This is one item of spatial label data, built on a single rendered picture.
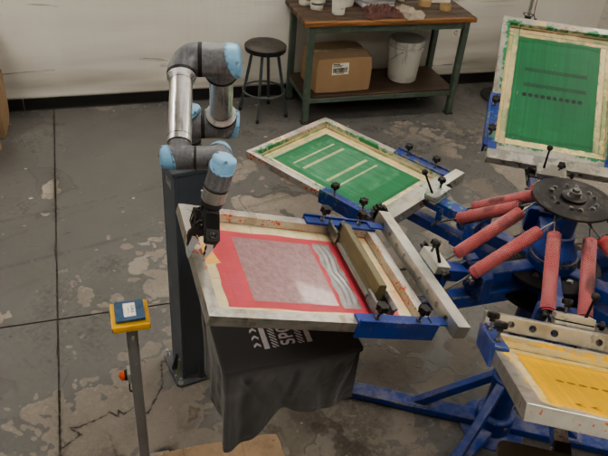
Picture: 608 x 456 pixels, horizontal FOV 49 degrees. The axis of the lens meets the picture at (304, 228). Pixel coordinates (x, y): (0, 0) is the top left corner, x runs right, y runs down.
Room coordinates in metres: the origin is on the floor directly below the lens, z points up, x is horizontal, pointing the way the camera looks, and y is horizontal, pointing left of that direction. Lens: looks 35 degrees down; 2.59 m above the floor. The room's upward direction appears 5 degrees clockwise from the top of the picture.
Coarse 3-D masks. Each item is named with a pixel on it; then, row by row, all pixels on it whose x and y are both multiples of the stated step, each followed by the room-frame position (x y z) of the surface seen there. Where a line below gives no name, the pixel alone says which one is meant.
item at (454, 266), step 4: (452, 264) 2.00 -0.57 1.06; (456, 264) 2.01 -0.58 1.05; (460, 264) 2.02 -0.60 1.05; (452, 268) 1.97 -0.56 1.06; (456, 268) 1.98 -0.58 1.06; (460, 268) 1.99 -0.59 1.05; (432, 272) 1.93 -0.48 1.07; (452, 272) 1.96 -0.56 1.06; (456, 272) 1.96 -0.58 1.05; (460, 272) 1.97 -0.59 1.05; (464, 272) 1.97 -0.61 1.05; (436, 276) 1.93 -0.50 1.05; (440, 276) 1.94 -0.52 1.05; (452, 276) 1.96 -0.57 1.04; (456, 276) 1.96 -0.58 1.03; (460, 276) 1.97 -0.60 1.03; (464, 276) 1.98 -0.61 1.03; (448, 280) 1.95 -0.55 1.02; (452, 280) 1.96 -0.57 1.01; (456, 280) 1.97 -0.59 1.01
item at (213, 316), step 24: (192, 216) 1.91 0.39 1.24; (240, 216) 1.97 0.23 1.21; (264, 216) 2.02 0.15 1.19; (192, 264) 1.63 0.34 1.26; (384, 264) 1.97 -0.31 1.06; (408, 288) 1.83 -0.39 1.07; (216, 312) 1.41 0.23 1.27; (240, 312) 1.44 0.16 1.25; (264, 312) 1.47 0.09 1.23; (288, 312) 1.50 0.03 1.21
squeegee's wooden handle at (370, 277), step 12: (348, 228) 2.00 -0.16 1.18; (348, 240) 1.95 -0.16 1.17; (348, 252) 1.91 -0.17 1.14; (360, 252) 1.86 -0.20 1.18; (360, 264) 1.82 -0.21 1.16; (372, 264) 1.80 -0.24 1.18; (360, 276) 1.79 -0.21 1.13; (372, 276) 1.74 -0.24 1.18; (372, 288) 1.71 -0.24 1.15; (384, 288) 1.69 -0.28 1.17
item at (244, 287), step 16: (224, 272) 1.65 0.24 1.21; (240, 272) 1.68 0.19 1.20; (256, 272) 1.70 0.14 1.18; (272, 272) 1.73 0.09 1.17; (288, 272) 1.76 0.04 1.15; (304, 272) 1.78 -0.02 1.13; (224, 288) 1.57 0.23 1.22; (240, 288) 1.60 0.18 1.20; (256, 288) 1.62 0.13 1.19; (272, 288) 1.64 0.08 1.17; (288, 288) 1.67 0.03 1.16; (304, 288) 1.69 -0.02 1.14; (320, 288) 1.72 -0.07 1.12; (352, 288) 1.78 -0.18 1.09; (240, 304) 1.52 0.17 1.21; (256, 304) 1.54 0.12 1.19; (272, 304) 1.56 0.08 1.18; (288, 304) 1.58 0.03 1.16; (304, 304) 1.61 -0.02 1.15; (320, 304) 1.63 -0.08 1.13; (336, 304) 1.66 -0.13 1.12
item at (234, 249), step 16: (224, 240) 1.84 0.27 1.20; (240, 240) 1.87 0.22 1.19; (256, 240) 1.90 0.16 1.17; (272, 240) 1.93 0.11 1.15; (288, 240) 1.96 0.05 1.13; (304, 240) 1.99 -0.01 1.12; (224, 256) 1.74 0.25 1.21; (240, 256) 1.77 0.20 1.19; (256, 256) 1.80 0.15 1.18; (272, 256) 1.83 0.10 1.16; (288, 256) 1.85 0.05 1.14; (304, 256) 1.89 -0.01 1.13; (336, 256) 1.95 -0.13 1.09; (320, 272) 1.81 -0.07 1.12
